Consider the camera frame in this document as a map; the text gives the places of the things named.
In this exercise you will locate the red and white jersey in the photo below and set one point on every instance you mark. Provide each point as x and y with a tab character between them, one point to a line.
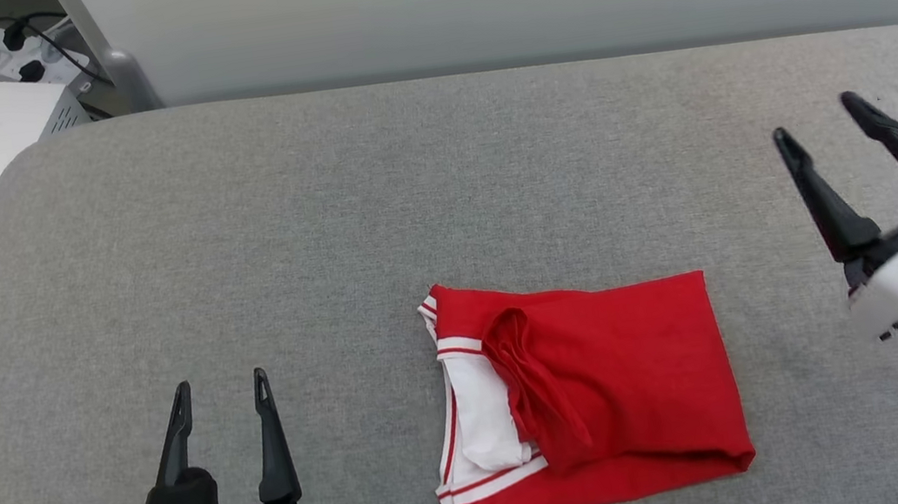
632	367

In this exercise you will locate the grey partition foot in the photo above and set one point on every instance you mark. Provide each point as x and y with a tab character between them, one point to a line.
133	81

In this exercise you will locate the white power strip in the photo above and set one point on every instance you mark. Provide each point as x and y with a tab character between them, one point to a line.
0	56

